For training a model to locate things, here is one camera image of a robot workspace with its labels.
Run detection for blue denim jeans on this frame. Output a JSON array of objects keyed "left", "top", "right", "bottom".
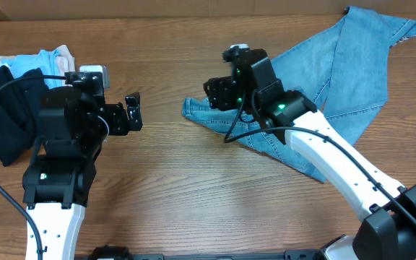
[{"left": 181, "top": 6, "right": 416, "bottom": 183}]

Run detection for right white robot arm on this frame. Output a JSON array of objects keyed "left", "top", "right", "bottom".
[{"left": 203, "top": 58, "right": 416, "bottom": 259}]

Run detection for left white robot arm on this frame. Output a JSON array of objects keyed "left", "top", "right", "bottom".
[{"left": 22, "top": 87, "right": 143, "bottom": 260}]

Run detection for beige folded garment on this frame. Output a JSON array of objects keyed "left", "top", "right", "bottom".
[{"left": 0, "top": 44, "right": 76, "bottom": 77}]

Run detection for light blue folded garment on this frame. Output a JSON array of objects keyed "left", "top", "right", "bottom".
[{"left": 0, "top": 50, "right": 64, "bottom": 78}]

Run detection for black folded garment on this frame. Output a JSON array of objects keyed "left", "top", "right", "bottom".
[{"left": 0, "top": 79, "right": 48, "bottom": 167}]

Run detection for brown cardboard backboard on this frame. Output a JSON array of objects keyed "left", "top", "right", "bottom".
[{"left": 0, "top": 0, "right": 416, "bottom": 21}]

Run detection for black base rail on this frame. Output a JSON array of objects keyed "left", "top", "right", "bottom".
[{"left": 74, "top": 245, "right": 324, "bottom": 260}]

